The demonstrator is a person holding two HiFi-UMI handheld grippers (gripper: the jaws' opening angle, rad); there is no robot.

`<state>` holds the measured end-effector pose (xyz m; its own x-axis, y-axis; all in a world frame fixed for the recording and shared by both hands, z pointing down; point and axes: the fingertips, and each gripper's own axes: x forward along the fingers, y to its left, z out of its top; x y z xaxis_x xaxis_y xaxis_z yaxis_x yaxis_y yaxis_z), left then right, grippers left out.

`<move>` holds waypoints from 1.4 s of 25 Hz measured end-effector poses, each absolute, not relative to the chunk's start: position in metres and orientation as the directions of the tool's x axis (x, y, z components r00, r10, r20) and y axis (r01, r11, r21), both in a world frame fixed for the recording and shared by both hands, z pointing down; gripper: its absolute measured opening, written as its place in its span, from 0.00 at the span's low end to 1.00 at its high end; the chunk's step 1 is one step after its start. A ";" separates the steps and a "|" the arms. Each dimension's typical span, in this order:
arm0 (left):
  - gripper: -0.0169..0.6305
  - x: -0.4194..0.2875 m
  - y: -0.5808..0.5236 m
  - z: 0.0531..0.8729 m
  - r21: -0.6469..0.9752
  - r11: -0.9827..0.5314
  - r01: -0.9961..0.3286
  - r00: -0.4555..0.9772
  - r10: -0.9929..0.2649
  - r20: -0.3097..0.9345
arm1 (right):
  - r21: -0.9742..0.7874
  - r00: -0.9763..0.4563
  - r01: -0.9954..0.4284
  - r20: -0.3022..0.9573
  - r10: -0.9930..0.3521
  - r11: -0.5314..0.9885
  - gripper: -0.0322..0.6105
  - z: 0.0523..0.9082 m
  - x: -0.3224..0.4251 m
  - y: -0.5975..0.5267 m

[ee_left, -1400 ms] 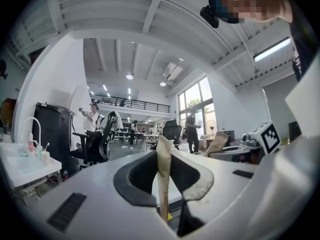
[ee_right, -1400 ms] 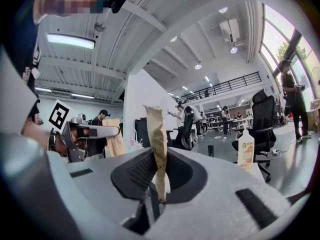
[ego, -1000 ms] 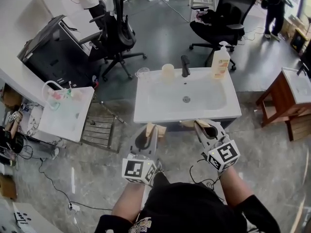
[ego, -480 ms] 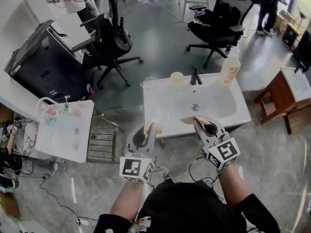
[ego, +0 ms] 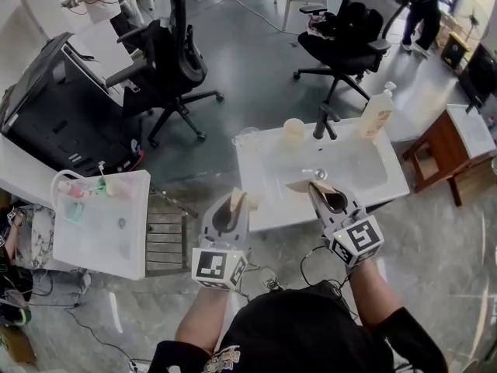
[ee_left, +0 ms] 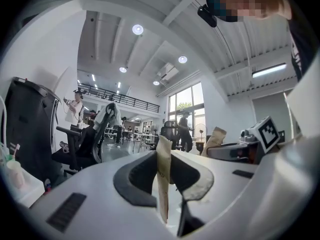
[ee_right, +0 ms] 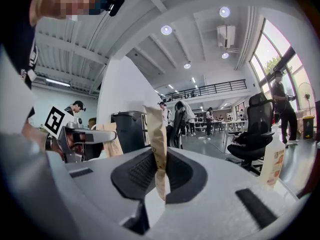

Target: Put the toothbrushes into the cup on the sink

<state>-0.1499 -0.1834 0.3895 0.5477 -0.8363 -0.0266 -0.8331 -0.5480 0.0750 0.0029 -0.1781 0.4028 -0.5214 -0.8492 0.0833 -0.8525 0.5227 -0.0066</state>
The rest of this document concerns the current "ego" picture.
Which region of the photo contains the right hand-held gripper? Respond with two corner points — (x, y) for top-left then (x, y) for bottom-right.
(285, 180), (386, 268)

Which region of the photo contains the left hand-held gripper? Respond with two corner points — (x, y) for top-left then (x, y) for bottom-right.
(192, 187), (261, 291)

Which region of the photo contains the white rectangular sink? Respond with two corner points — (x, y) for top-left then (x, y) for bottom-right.
(234, 116), (412, 233)

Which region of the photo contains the pale yellow translucent cup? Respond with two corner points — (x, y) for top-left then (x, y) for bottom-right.
(283, 117), (306, 147)

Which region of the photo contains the green white toothbrush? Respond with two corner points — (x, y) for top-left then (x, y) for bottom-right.
(95, 161), (109, 193)

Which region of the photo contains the person's left forearm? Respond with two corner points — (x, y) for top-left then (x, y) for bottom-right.
(174, 285), (235, 355)

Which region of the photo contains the person's right forearm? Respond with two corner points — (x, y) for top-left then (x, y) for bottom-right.
(344, 257), (405, 326)

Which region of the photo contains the black sink faucet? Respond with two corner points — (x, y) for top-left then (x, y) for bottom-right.
(312, 104), (342, 141)

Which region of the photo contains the clear glass cup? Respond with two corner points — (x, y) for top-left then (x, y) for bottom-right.
(231, 127), (260, 151)

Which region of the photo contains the white sink with white faucet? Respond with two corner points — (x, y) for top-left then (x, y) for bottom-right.
(51, 169), (152, 281)

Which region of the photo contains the pale green cup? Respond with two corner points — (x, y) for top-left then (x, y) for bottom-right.
(62, 202), (86, 223)

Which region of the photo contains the pale yellow soap bottle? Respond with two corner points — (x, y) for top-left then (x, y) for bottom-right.
(359, 81), (398, 140)

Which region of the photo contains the brown wooden stand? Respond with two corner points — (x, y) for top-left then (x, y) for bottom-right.
(401, 109), (497, 208)

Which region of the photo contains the person's black shirt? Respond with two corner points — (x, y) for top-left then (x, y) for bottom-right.
(147, 281), (452, 373)

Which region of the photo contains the black office chair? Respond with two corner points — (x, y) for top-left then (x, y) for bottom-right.
(105, 0), (225, 149)
(293, 0), (412, 113)

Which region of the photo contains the pink cloth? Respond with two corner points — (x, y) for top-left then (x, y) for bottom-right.
(305, 12), (332, 37)

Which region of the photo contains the pink tube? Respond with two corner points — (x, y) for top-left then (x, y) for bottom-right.
(57, 180), (89, 200)

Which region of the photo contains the black machine cabinet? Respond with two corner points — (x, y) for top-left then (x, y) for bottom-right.
(2, 47), (145, 179)

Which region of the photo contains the yellow black bin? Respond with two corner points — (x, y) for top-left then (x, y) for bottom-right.
(440, 31), (474, 70)

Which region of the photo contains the black box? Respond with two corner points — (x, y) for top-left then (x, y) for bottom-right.
(459, 43), (497, 109)

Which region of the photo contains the standing fan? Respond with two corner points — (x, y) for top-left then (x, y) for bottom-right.
(451, 0), (491, 45)

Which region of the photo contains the cardboard box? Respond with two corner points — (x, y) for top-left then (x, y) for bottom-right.
(0, 324), (39, 365)

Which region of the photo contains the long white desk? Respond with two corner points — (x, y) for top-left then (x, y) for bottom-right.
(18, 0), (137, 96)

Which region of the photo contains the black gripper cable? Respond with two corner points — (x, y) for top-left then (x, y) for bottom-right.
(298, 245), (350, 291)

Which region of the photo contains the metal wire rack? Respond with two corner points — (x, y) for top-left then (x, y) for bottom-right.
(144, 186), (199, 277)

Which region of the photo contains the white floor cable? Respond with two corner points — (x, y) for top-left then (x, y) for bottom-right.
(231, 0), (302, 37)

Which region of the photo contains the black floor cable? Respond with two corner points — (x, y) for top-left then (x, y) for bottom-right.
(64, 304), (153, 365)

